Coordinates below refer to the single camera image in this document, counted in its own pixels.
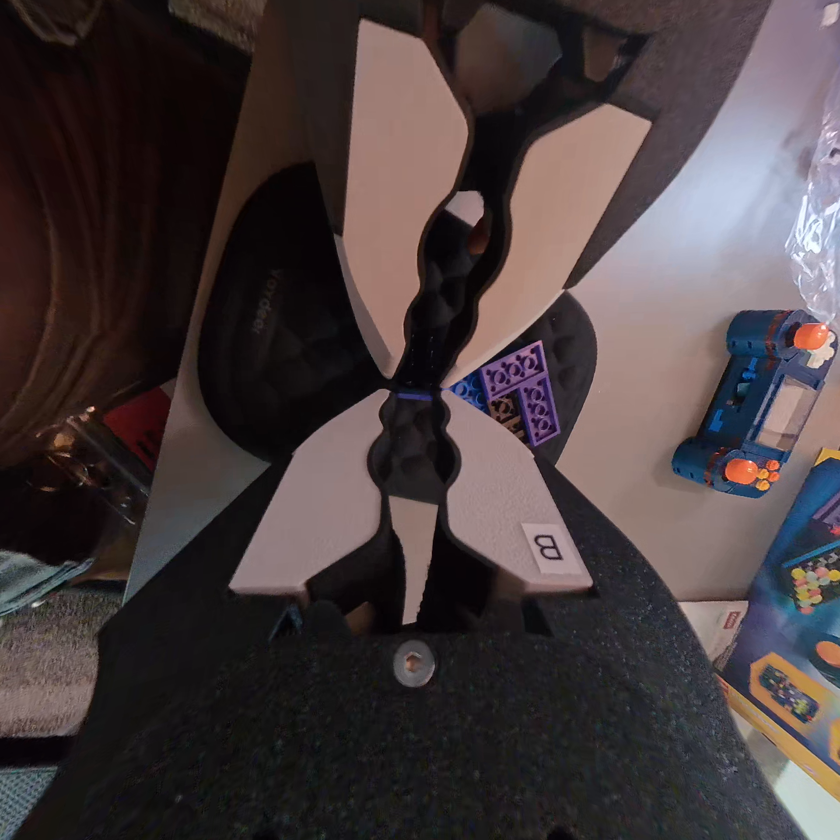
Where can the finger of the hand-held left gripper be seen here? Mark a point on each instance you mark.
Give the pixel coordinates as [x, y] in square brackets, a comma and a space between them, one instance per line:
[564, 197]
[394, 164]

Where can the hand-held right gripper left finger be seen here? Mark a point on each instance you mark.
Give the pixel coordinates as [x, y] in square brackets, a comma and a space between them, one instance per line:
[315, 505]

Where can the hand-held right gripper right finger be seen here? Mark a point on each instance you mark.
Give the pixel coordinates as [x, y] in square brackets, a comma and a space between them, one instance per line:
[505, 505]

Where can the blue and purple brick assembly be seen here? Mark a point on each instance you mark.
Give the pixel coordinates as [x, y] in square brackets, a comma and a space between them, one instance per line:
[525, 394]

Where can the person's left hand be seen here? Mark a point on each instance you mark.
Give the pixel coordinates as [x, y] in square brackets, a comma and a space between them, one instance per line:
[478, 239]

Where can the black quilted wrist rest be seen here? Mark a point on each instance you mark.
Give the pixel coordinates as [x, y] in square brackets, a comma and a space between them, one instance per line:
[282, 361]

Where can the clear plastic bag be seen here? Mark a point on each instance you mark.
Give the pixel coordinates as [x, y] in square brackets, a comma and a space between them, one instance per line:
[820, 229]

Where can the red plastic object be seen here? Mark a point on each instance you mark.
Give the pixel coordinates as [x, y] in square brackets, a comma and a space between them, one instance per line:
[141, 426]

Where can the brick instruction booklet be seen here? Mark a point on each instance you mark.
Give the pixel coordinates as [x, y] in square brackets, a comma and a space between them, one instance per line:
[712, 630]

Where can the dark blue brick game console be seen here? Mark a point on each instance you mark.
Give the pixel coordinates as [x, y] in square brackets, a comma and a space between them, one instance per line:
[754, 407]

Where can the person's denim jacket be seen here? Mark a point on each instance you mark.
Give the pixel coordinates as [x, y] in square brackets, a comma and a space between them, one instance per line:
[39, 577]

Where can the person's brown trousers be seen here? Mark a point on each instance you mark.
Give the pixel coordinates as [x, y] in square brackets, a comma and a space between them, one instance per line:
[98, 229]

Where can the brick set box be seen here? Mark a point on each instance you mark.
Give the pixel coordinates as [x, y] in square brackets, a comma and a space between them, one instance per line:
[794, 623]

